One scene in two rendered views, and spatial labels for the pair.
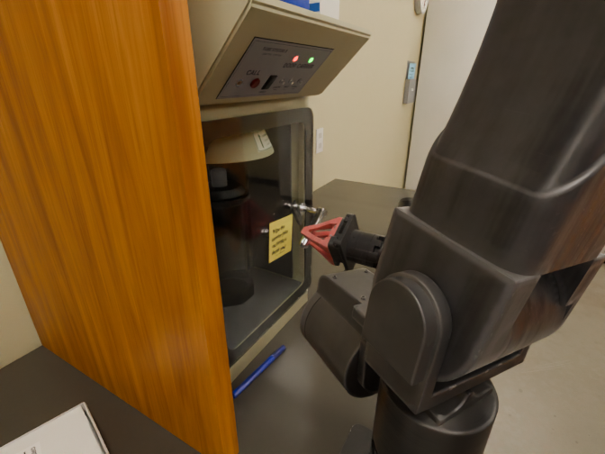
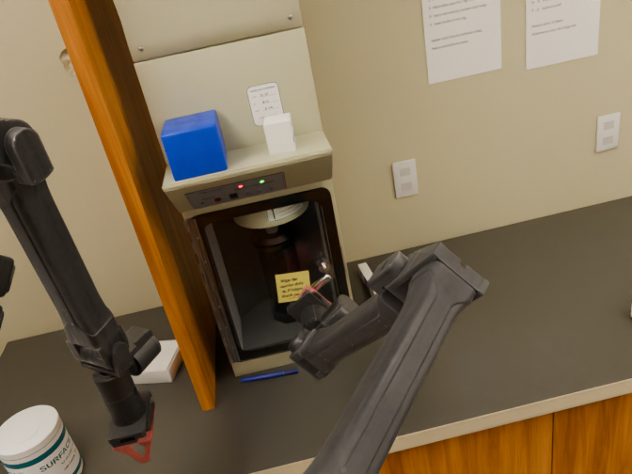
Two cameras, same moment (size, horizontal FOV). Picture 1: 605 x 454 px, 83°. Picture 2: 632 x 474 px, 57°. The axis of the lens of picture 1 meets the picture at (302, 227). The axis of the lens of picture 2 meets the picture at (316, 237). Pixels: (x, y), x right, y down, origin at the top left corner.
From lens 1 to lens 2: 1.05 m
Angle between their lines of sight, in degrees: 51
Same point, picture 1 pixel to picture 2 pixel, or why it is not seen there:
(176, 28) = (133, 206)
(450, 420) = (95, 376)
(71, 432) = (167, 351)
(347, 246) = (300, 314)
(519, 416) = not seen: outside the picture
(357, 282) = (133, 333)
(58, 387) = not seen: hidden behind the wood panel
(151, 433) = not seen: hidden behind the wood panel
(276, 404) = (254, 400)
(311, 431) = (250, 424)
